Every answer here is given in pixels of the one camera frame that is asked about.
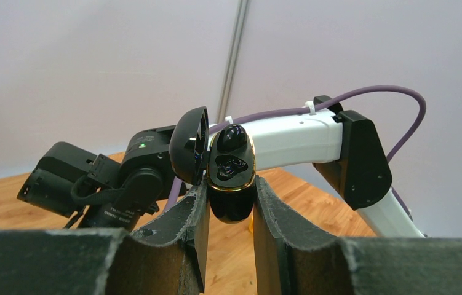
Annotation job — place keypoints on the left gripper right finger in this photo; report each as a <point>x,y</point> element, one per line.
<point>294,256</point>

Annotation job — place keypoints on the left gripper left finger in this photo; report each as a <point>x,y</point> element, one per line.
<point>168,255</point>

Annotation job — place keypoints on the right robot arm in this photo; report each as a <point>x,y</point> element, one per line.
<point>344,147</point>

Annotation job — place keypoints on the black earbud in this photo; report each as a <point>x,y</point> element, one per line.
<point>231,138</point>

